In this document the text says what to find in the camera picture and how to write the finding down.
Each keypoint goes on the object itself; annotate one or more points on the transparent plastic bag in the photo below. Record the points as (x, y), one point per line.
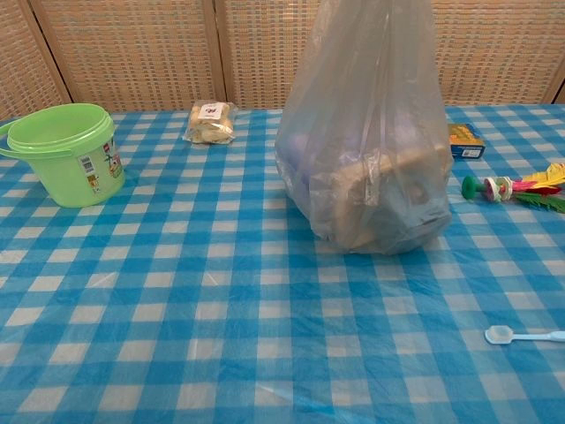
(362, 110)

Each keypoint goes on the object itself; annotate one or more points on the brown box inside bag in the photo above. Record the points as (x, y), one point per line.
(348, 194)

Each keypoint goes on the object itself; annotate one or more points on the small packet of snacks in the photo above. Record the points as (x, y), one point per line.
(211, 126)

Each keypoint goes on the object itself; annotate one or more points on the blue white checkered tablecloth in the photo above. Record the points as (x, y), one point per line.
(198, 287)

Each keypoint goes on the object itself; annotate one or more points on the yellow and blue card box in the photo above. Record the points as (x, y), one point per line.
(465, 140)

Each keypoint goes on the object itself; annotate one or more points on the woven bamboo folding screen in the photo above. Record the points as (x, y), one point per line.
(132, 53)

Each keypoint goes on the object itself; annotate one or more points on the green plastic bucket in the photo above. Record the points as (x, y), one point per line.
(66, 163)

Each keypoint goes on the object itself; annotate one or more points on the colourful feather shuttlecock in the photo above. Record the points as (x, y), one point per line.
(507, 187)

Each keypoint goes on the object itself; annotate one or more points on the small clear plastic spoon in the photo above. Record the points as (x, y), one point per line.
(503, 335)

